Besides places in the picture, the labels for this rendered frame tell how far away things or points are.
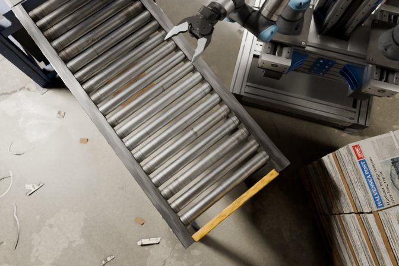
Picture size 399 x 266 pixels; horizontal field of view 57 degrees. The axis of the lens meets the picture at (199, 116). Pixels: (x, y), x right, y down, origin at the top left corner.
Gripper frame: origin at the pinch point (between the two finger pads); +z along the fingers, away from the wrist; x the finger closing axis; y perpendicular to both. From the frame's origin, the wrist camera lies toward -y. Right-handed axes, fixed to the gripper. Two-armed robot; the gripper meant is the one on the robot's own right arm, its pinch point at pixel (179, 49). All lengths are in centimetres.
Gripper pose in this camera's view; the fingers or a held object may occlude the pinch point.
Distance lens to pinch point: 120.4
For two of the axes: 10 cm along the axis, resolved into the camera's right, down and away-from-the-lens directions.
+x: -7.6, -6.5, 0.3
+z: -6.5, 7.4, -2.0
